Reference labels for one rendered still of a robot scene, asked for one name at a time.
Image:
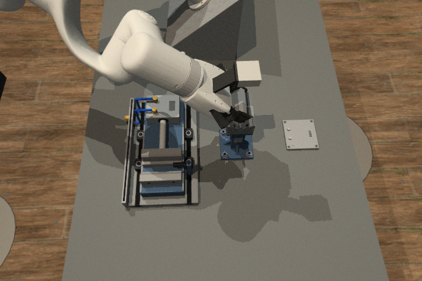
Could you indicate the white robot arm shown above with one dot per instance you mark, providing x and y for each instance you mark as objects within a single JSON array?
[{"x": 144, "y": 53}]

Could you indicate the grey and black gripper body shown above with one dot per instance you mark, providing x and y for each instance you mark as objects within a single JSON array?
[{"x": 202, "y": 99}]

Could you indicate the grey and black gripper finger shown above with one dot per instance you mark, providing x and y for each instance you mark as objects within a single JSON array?
[
  {"x": 224, "y": 119},
  {"x": 232, "y": 87}
]

